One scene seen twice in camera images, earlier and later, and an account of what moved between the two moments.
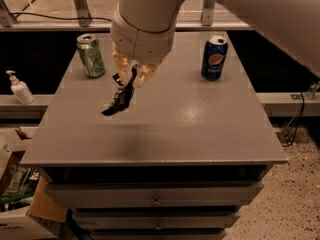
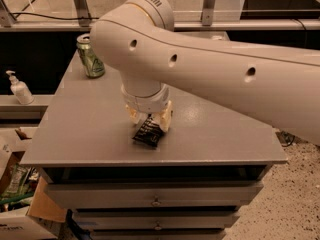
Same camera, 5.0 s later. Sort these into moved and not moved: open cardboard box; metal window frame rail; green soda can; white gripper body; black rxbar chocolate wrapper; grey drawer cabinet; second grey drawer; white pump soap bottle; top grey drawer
Moved: black rxbar chocolate wrapper; white gripper body
Not moved: grey drawer cabinet; second grey drawer; open cardboard box; metal window frame rail; green soda can; white pump soap bottle; top grey drawer
